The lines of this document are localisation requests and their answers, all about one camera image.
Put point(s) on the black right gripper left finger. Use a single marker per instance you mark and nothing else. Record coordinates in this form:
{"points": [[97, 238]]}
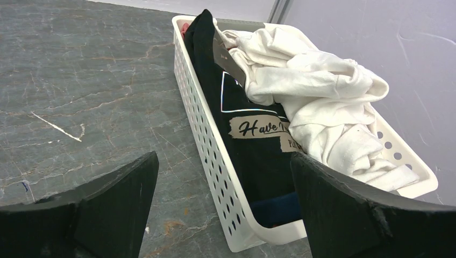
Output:
{"points": [[105, 217]]}

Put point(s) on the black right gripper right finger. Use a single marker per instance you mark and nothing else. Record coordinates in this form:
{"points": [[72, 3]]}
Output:
{"points": [[344, 217]]}

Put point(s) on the white perforated plastic basket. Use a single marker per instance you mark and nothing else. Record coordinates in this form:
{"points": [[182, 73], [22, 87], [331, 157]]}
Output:
{"points": [[240, 228]]}

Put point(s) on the black printed t-shirt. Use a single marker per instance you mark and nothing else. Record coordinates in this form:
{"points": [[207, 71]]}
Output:
{"points": [[256, 137]]}

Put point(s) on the white crumpled cloth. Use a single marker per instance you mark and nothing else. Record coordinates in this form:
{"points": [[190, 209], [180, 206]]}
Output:
{"points": [[327, 99]]}

